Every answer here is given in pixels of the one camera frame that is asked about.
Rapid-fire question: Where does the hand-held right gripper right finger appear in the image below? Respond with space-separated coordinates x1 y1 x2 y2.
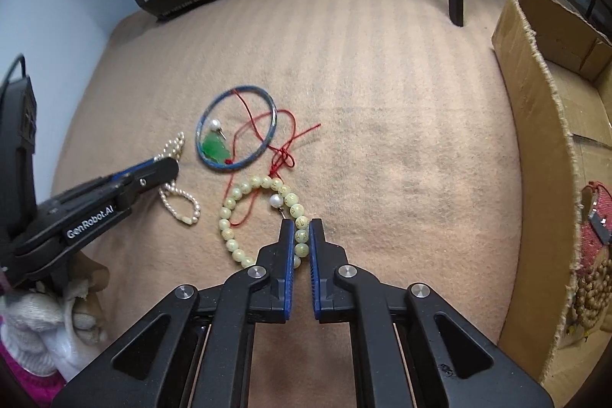
308 219 555 408

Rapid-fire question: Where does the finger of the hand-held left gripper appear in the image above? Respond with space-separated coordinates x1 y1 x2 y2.
10 156 181 282

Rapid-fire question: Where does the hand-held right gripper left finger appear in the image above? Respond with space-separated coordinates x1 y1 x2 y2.
50 219 299 408

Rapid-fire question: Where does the white pearl bracelet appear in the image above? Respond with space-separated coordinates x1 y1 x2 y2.
159 132 200 226

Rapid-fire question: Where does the jade pendant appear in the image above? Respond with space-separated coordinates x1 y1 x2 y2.
201 87 321 228

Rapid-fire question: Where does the green bead bracelet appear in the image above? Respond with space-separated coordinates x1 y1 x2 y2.
218 176 311 270

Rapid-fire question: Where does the blue bangle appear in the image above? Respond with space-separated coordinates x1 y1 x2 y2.
194 87 278 172

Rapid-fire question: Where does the cardboard box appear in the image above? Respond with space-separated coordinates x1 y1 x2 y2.
492 0 612 404

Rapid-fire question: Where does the person's left hand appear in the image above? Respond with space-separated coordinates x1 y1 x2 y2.
0 252 110 382

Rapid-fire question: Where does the wooden bead necklace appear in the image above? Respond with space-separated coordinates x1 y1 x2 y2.
571 252 612 337

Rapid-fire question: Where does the red strap watch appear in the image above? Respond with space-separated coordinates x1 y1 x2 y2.
581 181 612 249

